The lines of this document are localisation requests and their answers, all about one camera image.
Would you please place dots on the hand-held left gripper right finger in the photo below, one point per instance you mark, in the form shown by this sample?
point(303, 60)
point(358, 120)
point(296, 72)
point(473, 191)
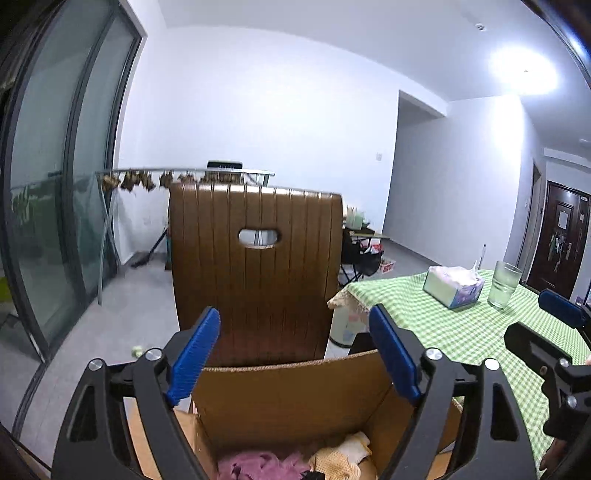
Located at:
point(395, 355)

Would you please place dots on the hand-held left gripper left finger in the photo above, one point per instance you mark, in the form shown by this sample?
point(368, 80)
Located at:
point(194, 355)

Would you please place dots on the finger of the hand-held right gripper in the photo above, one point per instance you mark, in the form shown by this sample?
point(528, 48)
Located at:
point(531, 344)
point(561, 308)

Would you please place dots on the cream cloth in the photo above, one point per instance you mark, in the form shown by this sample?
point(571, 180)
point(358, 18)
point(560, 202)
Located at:
point(358, 444)

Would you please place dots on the cardboard box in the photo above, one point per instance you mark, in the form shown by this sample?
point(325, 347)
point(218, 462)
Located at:
point(286, 387)

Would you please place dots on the yellow checked cloth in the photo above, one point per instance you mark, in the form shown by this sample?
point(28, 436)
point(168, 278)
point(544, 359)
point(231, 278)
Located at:
point(332, 461)

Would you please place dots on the pink cloth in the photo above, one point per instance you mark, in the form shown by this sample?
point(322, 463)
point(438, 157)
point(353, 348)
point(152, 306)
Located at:
point(258, 466)

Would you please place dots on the person's right hand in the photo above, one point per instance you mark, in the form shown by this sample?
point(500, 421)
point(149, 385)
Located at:
point(554, 454)

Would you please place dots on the green checked tablecloth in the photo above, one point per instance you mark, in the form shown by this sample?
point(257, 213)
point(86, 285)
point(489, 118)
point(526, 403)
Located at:
point(438, 323)

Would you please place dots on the white bin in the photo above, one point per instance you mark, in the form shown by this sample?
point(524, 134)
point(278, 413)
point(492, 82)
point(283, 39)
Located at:
point(348, 325)

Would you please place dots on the clear drinking glass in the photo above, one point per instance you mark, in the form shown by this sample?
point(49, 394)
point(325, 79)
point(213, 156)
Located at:
point(503, 286)

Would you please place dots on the brown chair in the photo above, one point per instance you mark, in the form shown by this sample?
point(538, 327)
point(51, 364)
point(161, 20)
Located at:
point(254, 300)

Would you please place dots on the tissue box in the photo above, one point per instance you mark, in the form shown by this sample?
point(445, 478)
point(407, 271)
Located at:
point(448, 288)

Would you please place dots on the white paper sheet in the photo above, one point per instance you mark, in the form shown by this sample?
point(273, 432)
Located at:
point(562, 219)

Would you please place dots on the red basket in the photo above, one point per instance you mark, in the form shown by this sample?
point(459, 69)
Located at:
point(388, 265)

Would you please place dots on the white upright pole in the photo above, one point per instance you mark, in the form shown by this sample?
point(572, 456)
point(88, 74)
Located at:
point(481, 256)

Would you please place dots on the black folding chair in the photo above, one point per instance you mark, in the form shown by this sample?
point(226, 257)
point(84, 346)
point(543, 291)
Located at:
point(358, 258)

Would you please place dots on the broom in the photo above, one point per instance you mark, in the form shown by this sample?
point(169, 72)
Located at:
point(138, 263)

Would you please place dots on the dark brown front door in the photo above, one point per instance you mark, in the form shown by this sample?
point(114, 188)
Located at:
point(577, 201)

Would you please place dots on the dark side door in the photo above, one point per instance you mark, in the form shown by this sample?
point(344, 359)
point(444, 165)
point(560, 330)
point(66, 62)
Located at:
point(535, 194)

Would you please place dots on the green container with sticks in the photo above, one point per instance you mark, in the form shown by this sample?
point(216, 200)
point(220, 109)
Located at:
point(355, 218)

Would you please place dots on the row of dried brown bunches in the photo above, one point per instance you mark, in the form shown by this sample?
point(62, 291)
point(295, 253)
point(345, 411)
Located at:
point(134, 181)

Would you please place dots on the black rectangular panel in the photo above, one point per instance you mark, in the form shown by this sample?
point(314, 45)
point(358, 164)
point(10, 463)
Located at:
point(225, 165)

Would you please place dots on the metal drying rack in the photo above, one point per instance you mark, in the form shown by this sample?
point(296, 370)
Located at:
point(258, 173)

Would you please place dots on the glass sliding door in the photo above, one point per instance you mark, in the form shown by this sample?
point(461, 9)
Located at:
point(46, 184)

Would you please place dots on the round ceiling light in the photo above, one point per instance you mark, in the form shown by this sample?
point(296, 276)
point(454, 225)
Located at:
point(524, 69)

